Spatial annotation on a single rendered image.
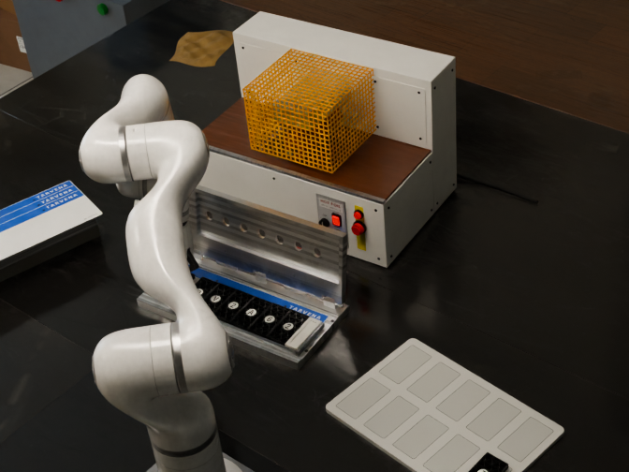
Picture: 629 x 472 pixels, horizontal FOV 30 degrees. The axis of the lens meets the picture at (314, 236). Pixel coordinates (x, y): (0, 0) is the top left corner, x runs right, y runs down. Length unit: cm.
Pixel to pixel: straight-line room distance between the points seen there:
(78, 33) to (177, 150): 267
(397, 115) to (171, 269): 93
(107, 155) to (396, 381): 78
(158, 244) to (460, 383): 75
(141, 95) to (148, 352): 51
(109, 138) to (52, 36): 278
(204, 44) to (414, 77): 115
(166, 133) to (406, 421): 75
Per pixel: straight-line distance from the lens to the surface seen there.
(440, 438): 233
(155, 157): 209
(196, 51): 363
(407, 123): 274
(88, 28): 465
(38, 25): 492
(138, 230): 203
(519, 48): 354
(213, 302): 264
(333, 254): 253
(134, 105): 218
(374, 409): 239
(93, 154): 210
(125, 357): 194
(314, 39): 285
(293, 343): 251
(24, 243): 282
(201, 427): 205
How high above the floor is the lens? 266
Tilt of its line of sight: 38 degrees down
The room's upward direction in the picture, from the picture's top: 6 degrees counter-clockwise
